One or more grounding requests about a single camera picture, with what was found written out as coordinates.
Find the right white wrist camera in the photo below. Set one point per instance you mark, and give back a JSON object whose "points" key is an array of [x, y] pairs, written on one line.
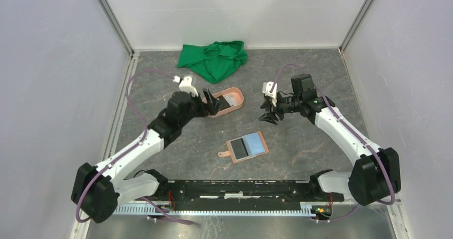
{"points": [[269, 89]]}

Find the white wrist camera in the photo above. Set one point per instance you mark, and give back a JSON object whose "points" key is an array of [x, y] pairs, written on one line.
{"points": [[269, 89], [186, 84]]}

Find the black card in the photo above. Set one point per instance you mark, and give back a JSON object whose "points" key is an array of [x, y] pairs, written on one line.
{"points": [[223, 103], [239, 149]]}

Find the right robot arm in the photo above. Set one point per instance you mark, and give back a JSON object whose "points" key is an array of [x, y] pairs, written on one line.
{"points": [[375, 176]]}

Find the pink oval tray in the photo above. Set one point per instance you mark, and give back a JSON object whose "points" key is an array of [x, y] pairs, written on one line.
{"points": [[238, 96]]}

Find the white magstripe card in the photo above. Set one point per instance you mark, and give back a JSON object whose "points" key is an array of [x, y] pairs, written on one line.
{"points": [[230, 99]]}

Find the brown leather card holder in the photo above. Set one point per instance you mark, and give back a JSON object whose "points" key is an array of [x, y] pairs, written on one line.
{"points": [[255, 144]]}

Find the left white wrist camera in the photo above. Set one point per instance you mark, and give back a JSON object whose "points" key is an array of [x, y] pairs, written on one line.
{"points": [[186, 84]]}

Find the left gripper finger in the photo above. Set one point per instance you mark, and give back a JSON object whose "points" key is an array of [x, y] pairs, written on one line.
{"points": [[216, 105], [208, 104]]}

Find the green cloth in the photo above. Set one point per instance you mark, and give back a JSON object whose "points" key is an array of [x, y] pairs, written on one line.
{"points": [[214, 62]]}

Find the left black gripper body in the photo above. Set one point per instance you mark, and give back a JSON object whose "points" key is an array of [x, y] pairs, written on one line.
{"points": [[198, 109]]}

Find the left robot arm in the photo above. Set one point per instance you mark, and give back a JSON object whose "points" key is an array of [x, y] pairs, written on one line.
{"points": [[99, 189]]}

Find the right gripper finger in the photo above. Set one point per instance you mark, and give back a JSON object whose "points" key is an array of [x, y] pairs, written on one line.
{"points": [[269, 104], [270, 117]]}

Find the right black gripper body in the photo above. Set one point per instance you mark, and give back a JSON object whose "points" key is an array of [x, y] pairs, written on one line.
{"points": [[287, 105]]}

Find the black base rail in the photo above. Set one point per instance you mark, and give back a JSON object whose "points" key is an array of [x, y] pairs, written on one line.
{"points": [[241, 195]]}

